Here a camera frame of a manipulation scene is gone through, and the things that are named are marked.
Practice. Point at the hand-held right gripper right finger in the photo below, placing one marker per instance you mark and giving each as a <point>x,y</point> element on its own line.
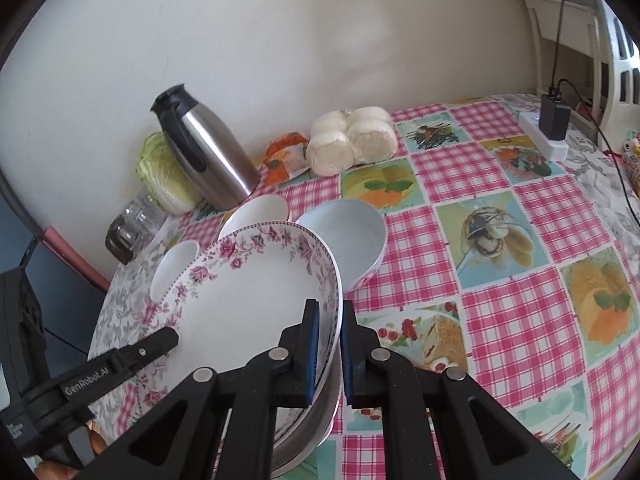
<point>348,365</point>

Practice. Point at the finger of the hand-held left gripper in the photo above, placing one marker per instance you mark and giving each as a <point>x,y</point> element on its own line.
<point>150,349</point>

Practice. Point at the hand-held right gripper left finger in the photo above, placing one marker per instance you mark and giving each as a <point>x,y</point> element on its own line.
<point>312,355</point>

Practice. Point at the pink floral rimmed plate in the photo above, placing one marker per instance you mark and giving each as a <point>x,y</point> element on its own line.
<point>250,290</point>

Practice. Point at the pale blue bowl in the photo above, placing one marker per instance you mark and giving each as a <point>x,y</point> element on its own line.
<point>350,230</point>

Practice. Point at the person's left hand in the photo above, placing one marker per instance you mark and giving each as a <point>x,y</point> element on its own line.
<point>97,444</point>

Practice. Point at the dark blue cabinet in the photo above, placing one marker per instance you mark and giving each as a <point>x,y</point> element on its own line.
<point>50,280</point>

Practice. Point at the small white bowl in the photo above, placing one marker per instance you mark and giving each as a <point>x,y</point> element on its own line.
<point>172,270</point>

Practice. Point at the glass jar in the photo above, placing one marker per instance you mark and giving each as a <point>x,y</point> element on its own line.
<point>132,230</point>

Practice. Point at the pink checked tablecloth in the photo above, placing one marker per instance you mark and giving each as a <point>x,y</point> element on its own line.
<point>500,320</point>

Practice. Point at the yellow-green cloth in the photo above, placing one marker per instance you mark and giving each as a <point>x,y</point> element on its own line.
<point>155,175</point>

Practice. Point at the orange printed packet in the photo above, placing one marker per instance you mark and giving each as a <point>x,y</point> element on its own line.
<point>285,160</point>

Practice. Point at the stainless steel thermos jug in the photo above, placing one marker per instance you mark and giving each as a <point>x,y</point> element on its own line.
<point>210,160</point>

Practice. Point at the bag of white steamed buns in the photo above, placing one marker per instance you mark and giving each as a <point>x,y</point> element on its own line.
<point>350,140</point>

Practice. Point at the white power strip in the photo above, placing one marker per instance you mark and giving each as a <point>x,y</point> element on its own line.
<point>537,139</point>

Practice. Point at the grey floral tablecloth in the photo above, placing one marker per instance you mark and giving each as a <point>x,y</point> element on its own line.
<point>600,185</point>

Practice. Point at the black charger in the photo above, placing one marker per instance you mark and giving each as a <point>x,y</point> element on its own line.
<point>554,117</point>

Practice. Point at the colourful packet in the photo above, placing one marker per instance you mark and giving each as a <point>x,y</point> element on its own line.
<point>631,157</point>

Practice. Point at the white chair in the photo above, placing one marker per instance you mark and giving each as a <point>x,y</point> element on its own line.
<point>605,60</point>

